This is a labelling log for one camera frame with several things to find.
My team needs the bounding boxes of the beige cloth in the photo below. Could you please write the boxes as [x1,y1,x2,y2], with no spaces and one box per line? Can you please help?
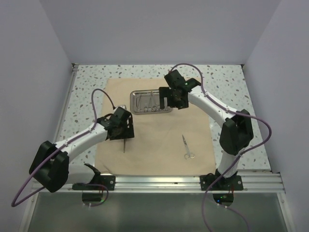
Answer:
[95,77,217,176]

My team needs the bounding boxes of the steel surgical scissors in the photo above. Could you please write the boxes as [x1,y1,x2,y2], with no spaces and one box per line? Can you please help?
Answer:
[182,135,195,160]

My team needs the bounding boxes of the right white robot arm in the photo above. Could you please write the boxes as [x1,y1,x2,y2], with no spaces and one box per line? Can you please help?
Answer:
[159,70,253,190]

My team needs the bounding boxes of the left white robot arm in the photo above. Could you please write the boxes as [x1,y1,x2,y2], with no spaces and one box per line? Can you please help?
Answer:
[29,106,134,192]

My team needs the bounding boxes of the steel instrument tray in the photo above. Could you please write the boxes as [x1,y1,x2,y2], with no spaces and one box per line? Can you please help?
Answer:
[130,89,173,115]

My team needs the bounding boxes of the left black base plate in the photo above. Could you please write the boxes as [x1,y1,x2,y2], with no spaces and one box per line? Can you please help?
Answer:
[72,174,116,190]

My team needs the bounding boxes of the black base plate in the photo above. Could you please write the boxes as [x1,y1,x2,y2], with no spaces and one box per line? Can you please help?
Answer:
[199,174,244,191]
[72,174,116,190]

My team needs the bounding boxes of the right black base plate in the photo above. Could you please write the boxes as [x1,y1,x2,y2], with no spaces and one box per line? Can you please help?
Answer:
[199,174,244,191]

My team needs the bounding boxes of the aluminium rail frame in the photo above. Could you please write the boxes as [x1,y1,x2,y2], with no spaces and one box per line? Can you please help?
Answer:
[27,63,288,232]

